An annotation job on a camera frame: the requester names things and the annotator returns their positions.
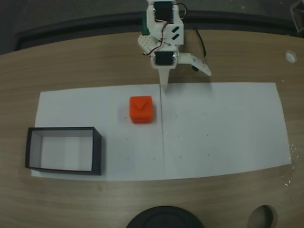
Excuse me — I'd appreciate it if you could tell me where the black camera cable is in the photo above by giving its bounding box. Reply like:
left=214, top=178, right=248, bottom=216
left=192, top=23, right=209, bottom=65

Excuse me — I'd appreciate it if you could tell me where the grey metal frame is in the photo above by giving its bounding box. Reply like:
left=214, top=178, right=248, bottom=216
left=289, top=0, right=304, bottom=34

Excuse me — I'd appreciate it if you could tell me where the black round object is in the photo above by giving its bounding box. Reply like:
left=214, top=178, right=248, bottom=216
left=125, top=206, right=205, bottom=228

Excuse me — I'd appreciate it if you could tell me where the white paper sheet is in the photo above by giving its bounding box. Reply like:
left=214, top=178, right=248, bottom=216
left=31, top=83, right=166, bottom=182
left=160, top=82, right=292, bottom=180

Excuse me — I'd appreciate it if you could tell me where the orange cube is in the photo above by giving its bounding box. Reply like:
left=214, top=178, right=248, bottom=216
left=129, top=95, right=155, bottom=125

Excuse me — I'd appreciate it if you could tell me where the small white round cap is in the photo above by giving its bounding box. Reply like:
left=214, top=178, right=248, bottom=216
left=285, top=50, right=297, bottom=64

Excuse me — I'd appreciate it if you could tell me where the green clamp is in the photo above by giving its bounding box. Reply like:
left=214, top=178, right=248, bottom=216
left=142, top=17, right=151, bottom=36

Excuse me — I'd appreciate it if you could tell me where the dark open box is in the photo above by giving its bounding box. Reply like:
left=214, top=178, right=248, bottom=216
left=25, top=126, right=103, bottom=177

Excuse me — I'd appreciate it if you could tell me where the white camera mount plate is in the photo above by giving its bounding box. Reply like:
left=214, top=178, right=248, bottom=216
left=177, top=52, right=212, bottom=77

